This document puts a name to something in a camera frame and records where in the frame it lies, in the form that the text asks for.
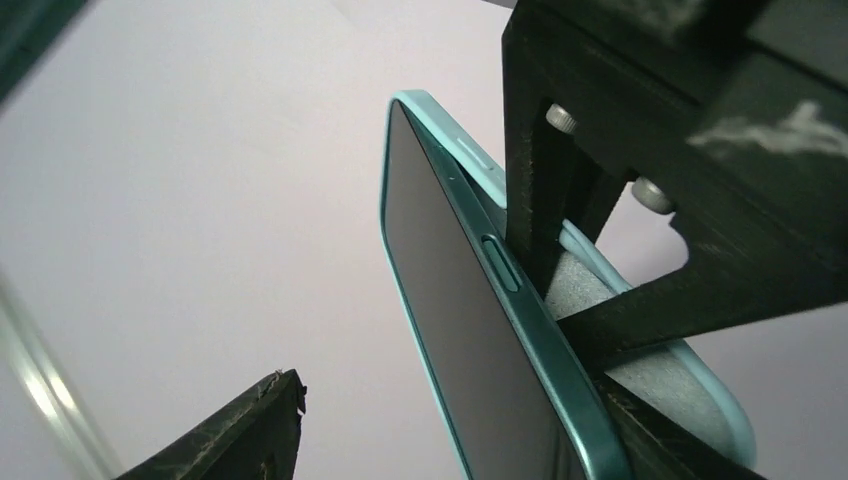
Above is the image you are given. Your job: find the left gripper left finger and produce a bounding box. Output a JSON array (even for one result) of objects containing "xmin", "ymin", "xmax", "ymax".
[{"xmin": 120, "ymin": 369, "xmax": 307, "ymax": 480}]

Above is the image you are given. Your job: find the blue-green smartphone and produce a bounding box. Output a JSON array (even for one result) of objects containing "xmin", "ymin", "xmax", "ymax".
[{"xmin": 380, "ymin": 90, "xmax": 633, "ymax": 479}]

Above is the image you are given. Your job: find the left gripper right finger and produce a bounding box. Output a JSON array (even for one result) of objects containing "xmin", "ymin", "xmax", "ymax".
[{"xmin": 596, "ymin": 375, "xmax": 764, "ymax": 480}]

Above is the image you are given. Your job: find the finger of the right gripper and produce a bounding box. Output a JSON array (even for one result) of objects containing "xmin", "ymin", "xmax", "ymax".
[{"xmin": 501, "ymin": 1, "xmax": 626, "ymax": 296}]

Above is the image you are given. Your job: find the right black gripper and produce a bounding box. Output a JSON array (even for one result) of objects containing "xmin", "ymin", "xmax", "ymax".
[{"xmin": 542, "ymin": 1, "xmax": 847, "ymax": 365}]

